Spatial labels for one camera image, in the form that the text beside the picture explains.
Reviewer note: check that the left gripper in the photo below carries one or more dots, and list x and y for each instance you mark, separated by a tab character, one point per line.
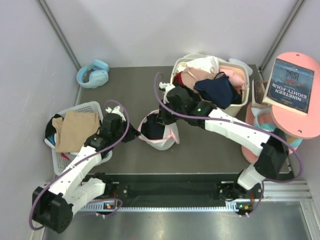
132	134

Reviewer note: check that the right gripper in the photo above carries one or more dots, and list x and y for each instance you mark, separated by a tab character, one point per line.
160	118

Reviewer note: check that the white mesh laundry bag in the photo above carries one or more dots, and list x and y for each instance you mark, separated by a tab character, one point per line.
170	137

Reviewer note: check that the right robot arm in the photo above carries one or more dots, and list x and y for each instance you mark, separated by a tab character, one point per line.
270	147

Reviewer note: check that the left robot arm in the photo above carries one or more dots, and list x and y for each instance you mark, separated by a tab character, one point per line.
55	205

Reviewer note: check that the peach lace bra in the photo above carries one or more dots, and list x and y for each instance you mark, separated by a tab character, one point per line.
191	75

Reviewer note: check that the navy blue bra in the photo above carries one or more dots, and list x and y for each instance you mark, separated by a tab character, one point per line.
218	91

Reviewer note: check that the cream laundry basket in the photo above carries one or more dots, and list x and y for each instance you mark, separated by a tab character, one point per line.
233	109

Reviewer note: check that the black garment in basket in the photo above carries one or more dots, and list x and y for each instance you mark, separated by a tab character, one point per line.
177	80

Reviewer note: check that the beige folded cloth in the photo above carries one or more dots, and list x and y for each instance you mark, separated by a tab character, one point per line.
73	130

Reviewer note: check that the light blue headphones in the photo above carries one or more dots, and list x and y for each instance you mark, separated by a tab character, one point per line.
93	75

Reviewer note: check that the white cream garment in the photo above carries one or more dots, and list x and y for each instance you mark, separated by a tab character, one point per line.
209	64

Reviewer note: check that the pink garment in basket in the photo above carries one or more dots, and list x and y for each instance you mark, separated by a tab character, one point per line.
235	79

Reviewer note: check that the black garment under cloth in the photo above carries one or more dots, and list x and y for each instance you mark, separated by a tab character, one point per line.
51	132

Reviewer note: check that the white plastic lid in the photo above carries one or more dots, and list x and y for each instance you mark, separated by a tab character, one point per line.
241	63

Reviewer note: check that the blue hardcover book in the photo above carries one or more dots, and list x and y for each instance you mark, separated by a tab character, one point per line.
289	87

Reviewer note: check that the pink two-tier side table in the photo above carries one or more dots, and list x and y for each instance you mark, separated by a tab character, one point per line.
296	125

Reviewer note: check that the teal cat-ear headphones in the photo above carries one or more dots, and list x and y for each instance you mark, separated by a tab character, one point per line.
270	126

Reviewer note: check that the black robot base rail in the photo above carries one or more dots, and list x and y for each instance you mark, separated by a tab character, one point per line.
178	190

